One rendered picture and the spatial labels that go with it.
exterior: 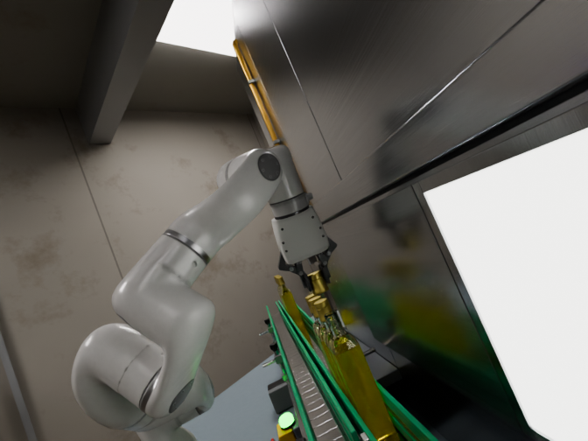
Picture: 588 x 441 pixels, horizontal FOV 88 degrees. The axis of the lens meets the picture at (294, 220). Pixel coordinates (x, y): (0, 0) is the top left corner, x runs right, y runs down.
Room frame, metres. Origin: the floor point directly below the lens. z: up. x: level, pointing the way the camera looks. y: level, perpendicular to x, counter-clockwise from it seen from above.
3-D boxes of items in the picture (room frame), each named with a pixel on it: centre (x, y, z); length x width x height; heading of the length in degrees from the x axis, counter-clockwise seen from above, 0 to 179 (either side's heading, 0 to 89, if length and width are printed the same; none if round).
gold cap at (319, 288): (0.66, 0.00, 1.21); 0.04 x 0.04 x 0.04
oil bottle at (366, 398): (0.66, 0.01, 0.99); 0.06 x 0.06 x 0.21; 9
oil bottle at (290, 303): (1.75, 0.20, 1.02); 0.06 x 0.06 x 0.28; 10
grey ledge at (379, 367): (1.33, 0.02, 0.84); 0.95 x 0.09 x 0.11; 10
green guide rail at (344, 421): (1.42, 0.20, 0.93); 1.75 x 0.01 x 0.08; 10
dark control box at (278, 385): (1.21, 0.30, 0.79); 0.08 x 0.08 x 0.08; 10
